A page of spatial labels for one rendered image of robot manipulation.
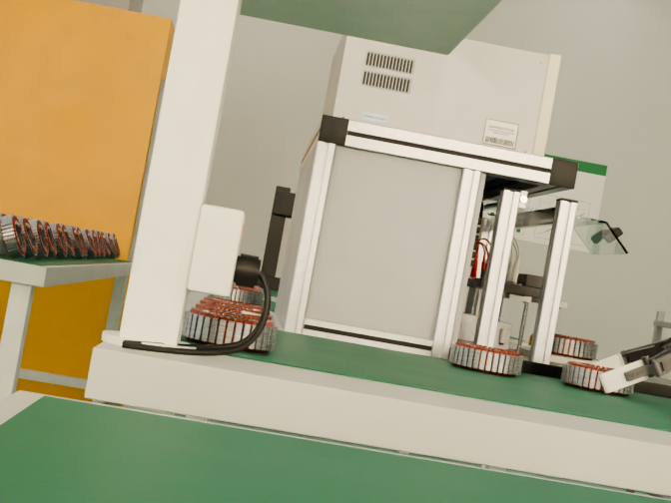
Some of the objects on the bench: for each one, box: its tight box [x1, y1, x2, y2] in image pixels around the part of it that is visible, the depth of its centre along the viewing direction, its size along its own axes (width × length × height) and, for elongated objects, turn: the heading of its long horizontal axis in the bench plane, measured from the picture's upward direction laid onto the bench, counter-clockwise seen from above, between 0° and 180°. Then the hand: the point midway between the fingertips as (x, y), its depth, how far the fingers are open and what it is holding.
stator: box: [551, 333, 598, 360], centre depth 211 cm, size 11×11×4 cm
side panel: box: [284, 141, 481, 359], centre depth 188 cm, size 28×3×32 cm, turn 178°
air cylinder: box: [457, 312, 478, 341], centre depth 234 cm, size 5×8×6 cm
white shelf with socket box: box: [102, 0, 502, 356], centre depth 129 cm, size 35×37×46 cm
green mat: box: [181, 330, 671, 432], centre depth 157 cm, size 94×61×1 cm, turn 178°
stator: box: [560, 361, 634, 396], centre depth 176 cm, size 11×11×4 cm
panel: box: [450, 173, 486, 347], centre depth 221 cm, size 1×66×30 cm, turn 88°
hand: (598, 377), depth 176 cm, fingers open, 13 cm apart
